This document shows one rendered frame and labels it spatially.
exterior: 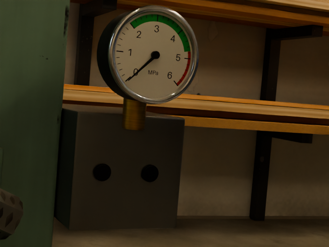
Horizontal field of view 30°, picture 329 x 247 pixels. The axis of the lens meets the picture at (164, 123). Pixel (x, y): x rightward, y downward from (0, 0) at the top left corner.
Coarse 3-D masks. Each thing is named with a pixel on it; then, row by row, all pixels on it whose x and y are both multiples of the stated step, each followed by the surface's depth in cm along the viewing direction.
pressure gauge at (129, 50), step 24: (120, 24) 38; (144, 24) 39; (168, 24) 40; (120, 48) 38; (144, 48) 39; (168, 48) 40; (192, 48) 40; (120, 72) 38; (144, 72) 39; (168, 72) 40; (192, 72) 40; (144, 96) 39; (168, 96) 40; (144, 120) 42
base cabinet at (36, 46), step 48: (0, 0) 41; (48, 0) 42; (0, 48) 41; (48, 48) 43; (0, 96) 42; (48, 96) 43; (0, 144) 42; (48, 144) 43; (48, 192) 44; (0, 240) 42; (48, 240) 44
